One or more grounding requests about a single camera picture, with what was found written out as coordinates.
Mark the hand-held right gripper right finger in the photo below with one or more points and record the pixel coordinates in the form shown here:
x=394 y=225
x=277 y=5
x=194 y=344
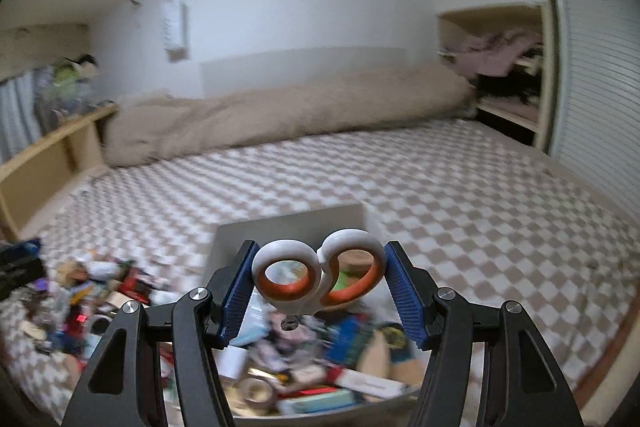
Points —
x=407 y=302

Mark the wooden oval piece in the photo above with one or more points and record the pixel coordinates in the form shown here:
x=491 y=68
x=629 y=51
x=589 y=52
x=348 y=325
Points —
x=375 y=357

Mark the brown tape roll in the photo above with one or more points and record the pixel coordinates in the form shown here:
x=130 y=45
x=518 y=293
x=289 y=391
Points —
x=255 y=392

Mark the wooden bedside shelf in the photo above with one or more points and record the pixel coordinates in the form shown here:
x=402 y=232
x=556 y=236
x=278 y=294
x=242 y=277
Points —
x=50 y=147

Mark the white orange scissors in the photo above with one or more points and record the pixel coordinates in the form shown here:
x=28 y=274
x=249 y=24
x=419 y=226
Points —
x=327 y=257

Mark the white storage box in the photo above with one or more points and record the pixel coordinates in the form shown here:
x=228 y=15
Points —
x=290 y=227

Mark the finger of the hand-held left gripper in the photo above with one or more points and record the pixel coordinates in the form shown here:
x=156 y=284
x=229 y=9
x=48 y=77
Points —
x=20 y=269

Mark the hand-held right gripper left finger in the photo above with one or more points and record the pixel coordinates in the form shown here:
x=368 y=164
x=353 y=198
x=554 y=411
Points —
x=237 y=302

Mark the pink clothes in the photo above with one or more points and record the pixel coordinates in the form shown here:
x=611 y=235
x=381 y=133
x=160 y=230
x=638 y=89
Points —
x=492 y=52

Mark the grey curtain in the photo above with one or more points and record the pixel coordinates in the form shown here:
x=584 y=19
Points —
x=15 y=117

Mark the closet shelf niche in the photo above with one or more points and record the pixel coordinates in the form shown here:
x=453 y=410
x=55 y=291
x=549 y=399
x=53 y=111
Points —
x=500 y=112

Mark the beige duvet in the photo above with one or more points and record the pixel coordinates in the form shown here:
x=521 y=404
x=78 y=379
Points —
x=300 y=117

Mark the white louvre door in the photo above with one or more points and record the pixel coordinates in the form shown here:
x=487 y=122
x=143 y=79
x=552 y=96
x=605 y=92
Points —
x=595 y=82

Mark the clear bin of plush toys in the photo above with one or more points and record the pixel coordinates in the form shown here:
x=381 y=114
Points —
x=70 y=92

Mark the checkered bedsheet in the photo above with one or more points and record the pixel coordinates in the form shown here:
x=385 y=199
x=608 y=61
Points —
x=400 y=187

